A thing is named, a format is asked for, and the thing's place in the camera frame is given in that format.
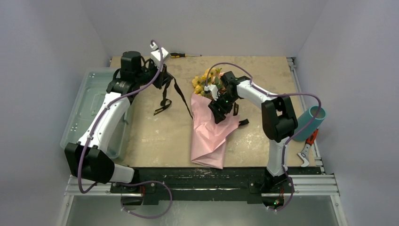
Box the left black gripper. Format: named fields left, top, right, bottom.
left=135, top=58, right=173, bottom=89

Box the black printed ribbon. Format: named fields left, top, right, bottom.
left=152, top=73, right=250, bottom=127

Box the flower bouquet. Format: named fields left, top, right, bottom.
left=192, top=68, right=225, bottom=99

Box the pink wrapping paper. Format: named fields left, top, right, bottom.
left=190, top=94, right=239, bottom=169

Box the clear plastic storage box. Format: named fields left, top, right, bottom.
left=60, top=67, right=134, bottom=161

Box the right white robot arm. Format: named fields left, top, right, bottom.
left=204, top=72, right=298, bottom=192

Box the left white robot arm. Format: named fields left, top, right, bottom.
left=64, top=48, right=170, bottom=193

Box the teal vase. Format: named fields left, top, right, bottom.
left=293, top=105, right=326, bottom=142

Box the yellow black screwdriver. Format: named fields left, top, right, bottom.
left=170, top=52, right=202, bottom=58

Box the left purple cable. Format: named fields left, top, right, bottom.
left=77, top=40, right=173, bottom=218

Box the purple cable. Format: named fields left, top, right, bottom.
left=77, top=40, right=173, bottom=218
left=204, top=62, right=322, bottom=213

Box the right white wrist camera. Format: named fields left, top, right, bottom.
left=204, top=84, right=219, bottom=101

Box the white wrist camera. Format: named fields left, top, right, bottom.
left=204, top=84, right=219, bottom=101
left=150, top=43, right=171, bottom=66

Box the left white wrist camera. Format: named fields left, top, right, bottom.
left=150, top=43, right=171, bottom=66

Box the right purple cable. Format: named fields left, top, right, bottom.
left=204, top=62, right=322, bottom=213

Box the black aluminium base frame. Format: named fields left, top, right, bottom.
left=64, top=167, right=340, bottom=208

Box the orange handled cutter tool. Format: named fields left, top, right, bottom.
left=297, top=128, right=319, bottom=168

